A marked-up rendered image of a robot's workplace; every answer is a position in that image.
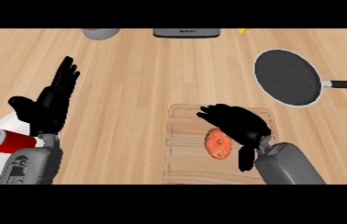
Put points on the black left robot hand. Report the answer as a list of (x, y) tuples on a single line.
[(50, 105)]

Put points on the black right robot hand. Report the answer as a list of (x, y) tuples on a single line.
[(239, 120)]

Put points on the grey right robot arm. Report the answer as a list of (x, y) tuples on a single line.
[(287, 163)]

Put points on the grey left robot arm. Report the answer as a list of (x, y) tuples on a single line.
[(31, 163)]

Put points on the wooden cutting board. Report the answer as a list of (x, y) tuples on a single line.
[(189, 157)]

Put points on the dark frying pan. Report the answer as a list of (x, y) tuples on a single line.
[(288, 77)]

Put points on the red and white can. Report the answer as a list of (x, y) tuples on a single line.
[(13, 139)]

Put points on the grey pot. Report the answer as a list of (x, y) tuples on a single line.
[(101, 33)]

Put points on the yellow object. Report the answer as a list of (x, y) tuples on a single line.
[(242, 30)]

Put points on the dark grey appliance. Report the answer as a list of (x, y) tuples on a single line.
[(186, 32)]

